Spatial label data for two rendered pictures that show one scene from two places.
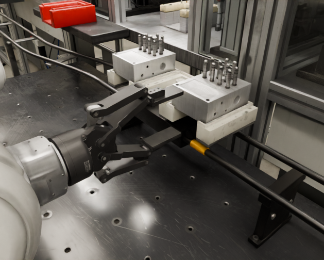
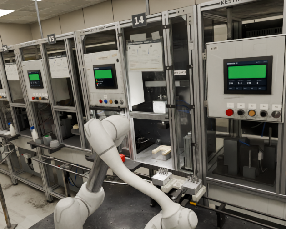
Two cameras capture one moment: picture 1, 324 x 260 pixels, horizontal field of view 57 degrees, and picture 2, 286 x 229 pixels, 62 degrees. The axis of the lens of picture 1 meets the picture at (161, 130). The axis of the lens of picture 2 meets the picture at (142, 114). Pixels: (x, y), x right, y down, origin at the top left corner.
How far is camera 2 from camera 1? 1.08 m
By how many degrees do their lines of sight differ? 24
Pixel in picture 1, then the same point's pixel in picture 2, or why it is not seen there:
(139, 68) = (164, 181)
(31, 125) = (115, 212)
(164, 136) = (184, 202)
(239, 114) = (202, 190)
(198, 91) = (189, 186)
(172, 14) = (157, 153)
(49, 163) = not seen: hidden behind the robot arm
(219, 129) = (198, 196)
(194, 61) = (176, 172)
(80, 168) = not seen: hidden behind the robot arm
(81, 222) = not seen: outside the picture
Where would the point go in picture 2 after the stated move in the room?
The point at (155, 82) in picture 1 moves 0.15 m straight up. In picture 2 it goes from (169, 184) to (168, 164)
